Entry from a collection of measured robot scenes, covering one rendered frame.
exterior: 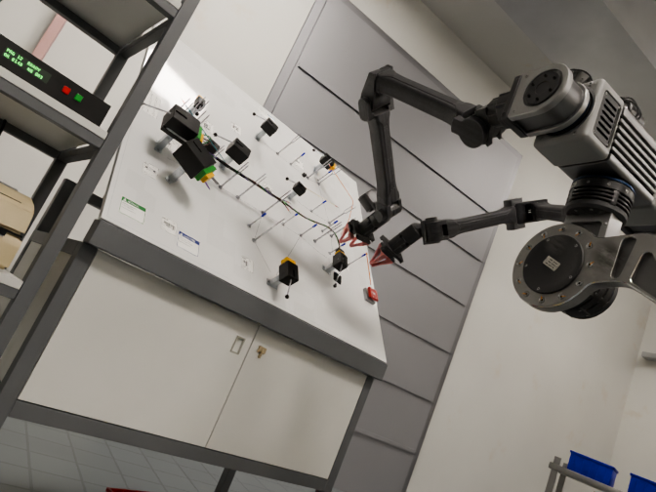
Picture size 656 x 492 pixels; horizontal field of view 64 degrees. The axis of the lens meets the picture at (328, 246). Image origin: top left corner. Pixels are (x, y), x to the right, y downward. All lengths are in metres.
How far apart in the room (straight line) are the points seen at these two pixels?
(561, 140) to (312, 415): 1.21
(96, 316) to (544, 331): 4.99
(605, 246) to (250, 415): 1.14
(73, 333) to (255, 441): 0.69
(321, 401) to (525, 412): 4.10
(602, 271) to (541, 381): 4.84
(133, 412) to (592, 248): 1.21
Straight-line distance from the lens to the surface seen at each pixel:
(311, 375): 1.86
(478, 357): 5.19
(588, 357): 6.58
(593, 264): 1.17
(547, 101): 1.20
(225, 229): 1.68
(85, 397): 1.52
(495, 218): 1.90
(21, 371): 1.46
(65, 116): 1.39
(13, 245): 1.40
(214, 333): 1.61
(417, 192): 4.51
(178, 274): 1.48
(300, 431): 1.90
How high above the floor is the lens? 0.72
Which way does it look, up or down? 13 degrees up
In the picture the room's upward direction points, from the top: 23 degrees clockwise
